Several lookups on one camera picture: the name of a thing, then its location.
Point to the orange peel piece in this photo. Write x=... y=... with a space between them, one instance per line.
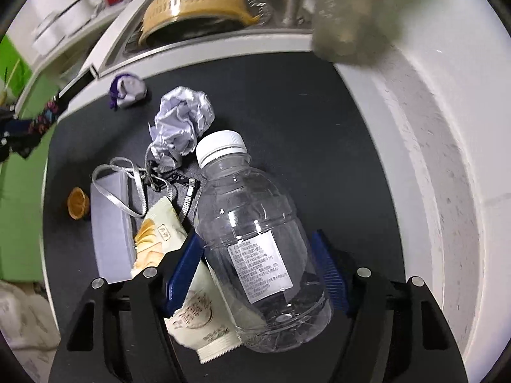
x=78 y=204

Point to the white plastic container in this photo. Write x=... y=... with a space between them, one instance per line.
x=60 y=24

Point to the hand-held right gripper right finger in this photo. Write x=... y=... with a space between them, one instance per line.
x=331 y=273

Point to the crumpled white paper ball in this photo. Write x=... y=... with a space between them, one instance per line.
x=179 y=119

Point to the cream biscuit snack packet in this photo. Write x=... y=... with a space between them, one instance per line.
x=207 y=327

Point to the dark patterned cloth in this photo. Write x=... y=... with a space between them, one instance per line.
x=44 y=117

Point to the white printed cloth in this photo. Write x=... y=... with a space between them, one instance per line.
x=28 y=327

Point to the pale grey box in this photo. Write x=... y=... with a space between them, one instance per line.
x=109 y=231

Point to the crumpled purple white wrapper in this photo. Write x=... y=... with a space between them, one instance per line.
x=129 y=89

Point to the clear plastic bottle white cap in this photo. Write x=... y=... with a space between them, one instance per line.
x=255 y=215

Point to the green cabinet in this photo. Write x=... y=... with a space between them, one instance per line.
x=20 y=227

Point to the yellow rimmed metal bowl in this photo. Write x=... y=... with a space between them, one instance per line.
x=191 y=2

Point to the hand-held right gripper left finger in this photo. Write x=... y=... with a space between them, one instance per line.
x=184 y=273

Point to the steel sink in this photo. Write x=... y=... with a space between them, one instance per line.
x=119 y=50

